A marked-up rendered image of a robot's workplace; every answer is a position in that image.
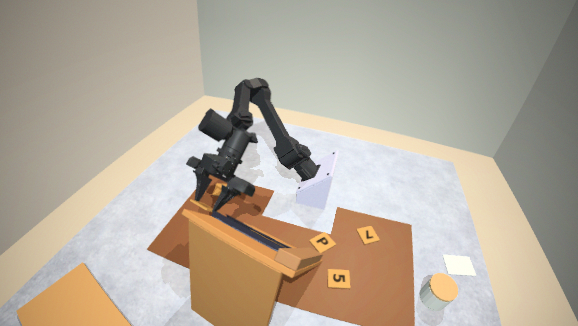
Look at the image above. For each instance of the tan flat board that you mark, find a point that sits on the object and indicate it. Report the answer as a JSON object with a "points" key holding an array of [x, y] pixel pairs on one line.
{"points": [[75, 300]]}

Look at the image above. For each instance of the grey cylindrical container with orange lid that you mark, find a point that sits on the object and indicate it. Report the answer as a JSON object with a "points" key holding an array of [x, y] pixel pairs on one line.
{"points": [[438, 292]]}

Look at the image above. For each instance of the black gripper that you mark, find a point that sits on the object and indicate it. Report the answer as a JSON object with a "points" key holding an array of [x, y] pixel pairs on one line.
{"points": [[235, 185]]}

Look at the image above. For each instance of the brown wooden easel board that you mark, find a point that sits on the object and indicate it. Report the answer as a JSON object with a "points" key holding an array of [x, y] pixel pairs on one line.
{"points": [[235, 273]]}

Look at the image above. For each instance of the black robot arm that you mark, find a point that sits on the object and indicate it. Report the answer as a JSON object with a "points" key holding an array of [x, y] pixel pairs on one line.
{"points": [[233, 129]]}

